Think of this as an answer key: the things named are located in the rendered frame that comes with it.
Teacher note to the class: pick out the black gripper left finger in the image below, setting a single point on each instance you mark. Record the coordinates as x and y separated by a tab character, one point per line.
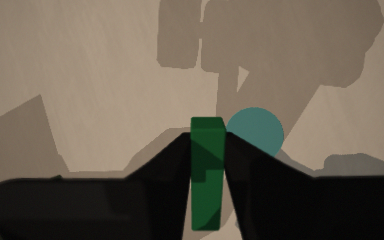
130	208

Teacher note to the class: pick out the green rectangular block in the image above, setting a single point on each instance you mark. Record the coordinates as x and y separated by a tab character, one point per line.
208	137

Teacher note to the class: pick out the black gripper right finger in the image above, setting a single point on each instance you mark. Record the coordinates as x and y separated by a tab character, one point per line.
274	201

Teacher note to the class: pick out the teal flat circle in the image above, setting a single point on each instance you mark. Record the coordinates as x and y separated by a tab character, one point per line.
259	127

